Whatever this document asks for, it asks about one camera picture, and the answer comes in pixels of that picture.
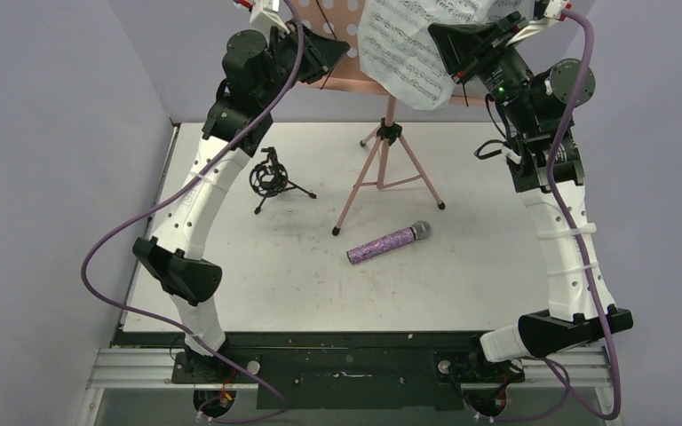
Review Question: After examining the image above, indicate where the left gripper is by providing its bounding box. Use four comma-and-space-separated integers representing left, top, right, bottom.
258, 19, 350, 108

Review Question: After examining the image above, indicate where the sheet music page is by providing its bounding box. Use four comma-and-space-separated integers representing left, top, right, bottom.
357, 0, 494, 111
485, 0, 535, 23

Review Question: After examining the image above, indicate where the pink music stand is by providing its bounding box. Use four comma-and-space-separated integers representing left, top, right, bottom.
284, 0, 530, 238

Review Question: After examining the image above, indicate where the black microphone tripod mount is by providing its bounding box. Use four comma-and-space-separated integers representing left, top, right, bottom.
249, 146, 317, 215

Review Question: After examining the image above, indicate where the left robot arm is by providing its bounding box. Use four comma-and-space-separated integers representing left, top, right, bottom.
132, 25, 350, 383

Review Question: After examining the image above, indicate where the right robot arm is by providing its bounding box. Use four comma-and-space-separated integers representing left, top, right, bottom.
427, 12, 633, 381

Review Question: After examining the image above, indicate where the purple glitter microphone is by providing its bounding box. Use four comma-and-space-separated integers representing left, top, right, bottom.
346, 220, 432, 265

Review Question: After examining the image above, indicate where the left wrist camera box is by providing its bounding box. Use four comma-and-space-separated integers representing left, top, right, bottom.
233, 0, 287, 32

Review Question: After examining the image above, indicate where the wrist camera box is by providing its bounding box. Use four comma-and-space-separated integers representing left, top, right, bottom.
233, 0, 287, 32
508, 0, 573, 45

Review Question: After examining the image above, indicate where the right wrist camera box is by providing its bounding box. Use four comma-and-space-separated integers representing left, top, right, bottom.
508, 0, 573, 45

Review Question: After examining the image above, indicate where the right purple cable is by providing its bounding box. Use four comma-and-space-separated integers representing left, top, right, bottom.
464, 6, 623, 424

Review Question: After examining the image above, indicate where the purple cable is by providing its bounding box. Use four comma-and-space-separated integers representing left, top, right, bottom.
81, 0, 307, 425
464, 6, 623, 424

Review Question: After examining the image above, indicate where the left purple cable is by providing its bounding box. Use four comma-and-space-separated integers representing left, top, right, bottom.
81, 0, 307, 425

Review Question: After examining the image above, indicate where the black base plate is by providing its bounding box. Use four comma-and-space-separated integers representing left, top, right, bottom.
112, 331, 526, 415

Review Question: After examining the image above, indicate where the aluminium rail frame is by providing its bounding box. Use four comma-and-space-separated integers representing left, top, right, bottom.
75, 124, 626, 426

